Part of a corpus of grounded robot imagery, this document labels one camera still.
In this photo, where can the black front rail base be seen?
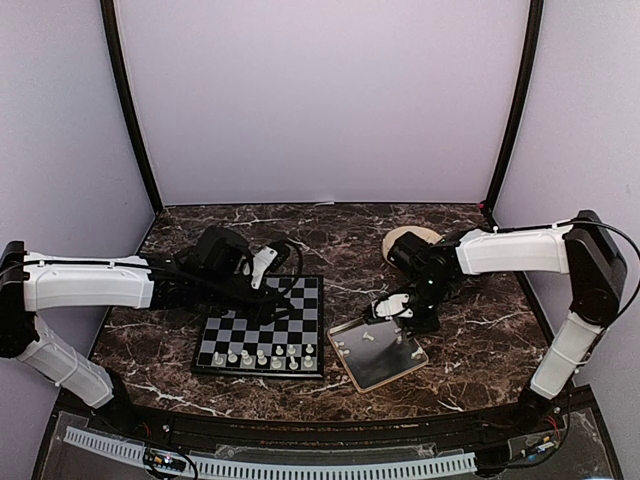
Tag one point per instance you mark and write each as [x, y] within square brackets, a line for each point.
[571, 442]

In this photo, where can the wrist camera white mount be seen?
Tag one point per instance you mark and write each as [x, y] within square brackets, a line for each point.
[260, 263]
[394, 306]

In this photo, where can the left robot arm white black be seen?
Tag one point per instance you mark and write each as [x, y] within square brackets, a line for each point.
[218, 271]

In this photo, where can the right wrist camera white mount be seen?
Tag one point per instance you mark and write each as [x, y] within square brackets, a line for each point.
[394, 306]

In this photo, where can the white queen chess piece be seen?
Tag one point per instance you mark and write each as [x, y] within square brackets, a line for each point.
[261, 358]

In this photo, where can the grey slotted cable duct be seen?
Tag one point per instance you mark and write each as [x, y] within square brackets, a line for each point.
[168, 464]

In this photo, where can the black grey chessboard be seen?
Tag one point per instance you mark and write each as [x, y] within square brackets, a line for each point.
[303, 326]

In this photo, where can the white king chess piece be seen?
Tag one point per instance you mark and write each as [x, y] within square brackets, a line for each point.
[246, 359]

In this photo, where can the right black frame post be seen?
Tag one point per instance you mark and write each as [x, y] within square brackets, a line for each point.
[521, 88]

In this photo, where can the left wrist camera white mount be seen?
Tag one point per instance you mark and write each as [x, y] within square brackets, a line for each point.
[260, 263]

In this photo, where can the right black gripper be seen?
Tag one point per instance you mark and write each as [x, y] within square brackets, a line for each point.
[428, 325]

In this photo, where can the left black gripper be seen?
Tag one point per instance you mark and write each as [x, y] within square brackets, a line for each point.
[271, 298]

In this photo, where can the black frame post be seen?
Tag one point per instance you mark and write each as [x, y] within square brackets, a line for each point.
[126, 100]
[521, 88]

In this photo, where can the left black frame post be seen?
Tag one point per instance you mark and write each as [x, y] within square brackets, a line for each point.
[126, 100]

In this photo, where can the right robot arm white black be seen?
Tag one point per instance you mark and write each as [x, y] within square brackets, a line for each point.
[581, 249]

